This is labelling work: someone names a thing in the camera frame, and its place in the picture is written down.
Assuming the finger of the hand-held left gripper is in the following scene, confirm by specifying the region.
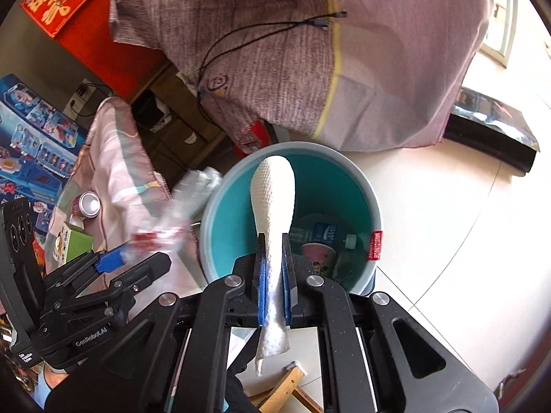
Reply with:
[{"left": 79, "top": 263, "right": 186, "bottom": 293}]
[
  {"left": 43, "top": 247, "right": 131, "bottom": 301},
  {"left": 69, "top": 252, "right": 171, "bottom": 323}
]

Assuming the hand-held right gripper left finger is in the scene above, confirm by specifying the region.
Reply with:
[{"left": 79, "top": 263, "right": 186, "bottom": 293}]
[{"left": 103, "top": 232, "right": 270, "bottom": 413}]

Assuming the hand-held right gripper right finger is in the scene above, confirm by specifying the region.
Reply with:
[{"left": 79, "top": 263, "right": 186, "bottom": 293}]
[{"left": 282, "top": 232, "right": 500, "bottom": 413}]

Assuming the bright green carton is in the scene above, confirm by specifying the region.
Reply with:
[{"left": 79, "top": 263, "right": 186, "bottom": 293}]
[{"left": 54, "top": 221, "right": 94, "bottom": 264}]

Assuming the clear plastic bottle red label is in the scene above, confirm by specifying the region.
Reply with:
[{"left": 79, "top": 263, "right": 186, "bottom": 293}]
[{"left": 133, "top": 167, "right": 225, "bottom": 260}]

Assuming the white paper towel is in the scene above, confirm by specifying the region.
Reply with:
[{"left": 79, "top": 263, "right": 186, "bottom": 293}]
[{"left": 250, "top": 156, "right": 297, "bottom": 377}]

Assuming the teal round bin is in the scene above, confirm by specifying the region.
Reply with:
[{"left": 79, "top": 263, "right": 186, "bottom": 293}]
[{"left": 200, "top": 141, "right": 383, "bottom": 295}]

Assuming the pink rimmed paper cup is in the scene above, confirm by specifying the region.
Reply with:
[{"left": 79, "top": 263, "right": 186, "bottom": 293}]
[{"left": 301, "top": 242, "right": 341, "bottom": 276}]

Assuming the red drink can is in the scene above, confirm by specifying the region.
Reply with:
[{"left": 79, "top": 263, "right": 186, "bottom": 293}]
[{"left": 69, "top": 191, "right": 103, "bottom": 221}]

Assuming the plastic bottle blue label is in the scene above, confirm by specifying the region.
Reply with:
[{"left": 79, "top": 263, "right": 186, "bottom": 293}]
[{"left": 289, "top": 219, "right": 360, "bottom": 250}]

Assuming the wooden stool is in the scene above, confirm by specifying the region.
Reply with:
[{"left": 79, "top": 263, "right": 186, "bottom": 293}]
[{"left": 243, "top": 361, "right": 324, "bottom": 413}]

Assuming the pink checked tablecloth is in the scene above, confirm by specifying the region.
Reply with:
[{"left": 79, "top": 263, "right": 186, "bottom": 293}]
[{"left": 43, "top": 97, "right": 207, "bottom": 297}]

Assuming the blue toy box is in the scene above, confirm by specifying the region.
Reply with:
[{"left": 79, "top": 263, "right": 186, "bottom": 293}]
[{"left": 0, "top": 73, "right": 87, "bottom": 224}]

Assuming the red round object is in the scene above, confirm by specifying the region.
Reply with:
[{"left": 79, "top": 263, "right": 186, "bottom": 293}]
[{"left": 235, "top": 120, "right": 277, "bottom": 156}]

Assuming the wooden cabinet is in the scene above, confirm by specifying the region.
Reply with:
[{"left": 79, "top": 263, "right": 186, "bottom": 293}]
[{"left": 129, "top": 62, "right": 242, "bottom": 190}]

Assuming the white power socket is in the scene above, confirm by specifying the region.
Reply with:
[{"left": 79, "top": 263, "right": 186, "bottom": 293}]
[{"left": 68, "top": 80, "right": 113, "bottom": 118}]

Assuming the red board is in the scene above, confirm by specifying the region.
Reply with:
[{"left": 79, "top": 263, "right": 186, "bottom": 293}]
[{"left": 56, "top": 0, "right": 173, "bottom": 100}]

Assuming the mauve striped bedsheet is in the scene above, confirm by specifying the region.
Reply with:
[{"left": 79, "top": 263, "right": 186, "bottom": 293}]
[{"left": 110, "top": 0, "right": 496, "bottom": 154}]

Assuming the black charging cable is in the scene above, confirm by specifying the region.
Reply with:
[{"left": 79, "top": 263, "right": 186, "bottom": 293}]
[{"left": 197, "top": 9, "right": 349, "bottom": 115}]

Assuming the window frame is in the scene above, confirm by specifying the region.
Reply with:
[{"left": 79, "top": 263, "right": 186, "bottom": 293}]
[{"left": 480, "top": 0, "right": 523, "bottom": 68}]

